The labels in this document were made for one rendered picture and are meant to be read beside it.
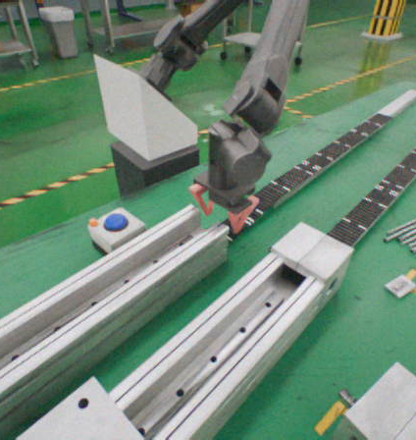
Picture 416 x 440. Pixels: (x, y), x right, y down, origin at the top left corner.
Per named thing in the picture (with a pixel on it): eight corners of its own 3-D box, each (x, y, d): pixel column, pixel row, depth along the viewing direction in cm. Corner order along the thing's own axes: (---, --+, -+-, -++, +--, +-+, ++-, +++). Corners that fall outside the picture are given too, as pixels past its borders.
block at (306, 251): (282, 252, 68) (289, 215, 62) (339, 287, 62) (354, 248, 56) (254, 278, 63) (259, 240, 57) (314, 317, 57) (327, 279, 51)
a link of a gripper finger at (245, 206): (234, 246, 65) (236, 206, 59) (206, 228, 68) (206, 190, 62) (256, 229, 68) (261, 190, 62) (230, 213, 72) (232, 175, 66)
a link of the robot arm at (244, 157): (275, 111, 60) (243, 79, 54) (310, 140, 51) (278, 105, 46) (228, 162, 63) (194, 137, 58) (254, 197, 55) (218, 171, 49)
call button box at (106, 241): (126, 228, 74) (121, 204, 70) (154, 250, 69) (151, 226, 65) (93, 247, 70) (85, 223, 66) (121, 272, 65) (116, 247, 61)
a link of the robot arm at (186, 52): (167, 74, 97) (152, 61, 93) (186, 42, 96) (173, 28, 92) (181, 77, 89) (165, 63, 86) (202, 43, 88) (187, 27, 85)
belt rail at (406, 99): (407, 97, 136) (410, 89, 134) (418, 99, 133) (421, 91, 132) (260, 201, 82) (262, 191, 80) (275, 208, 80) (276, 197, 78)
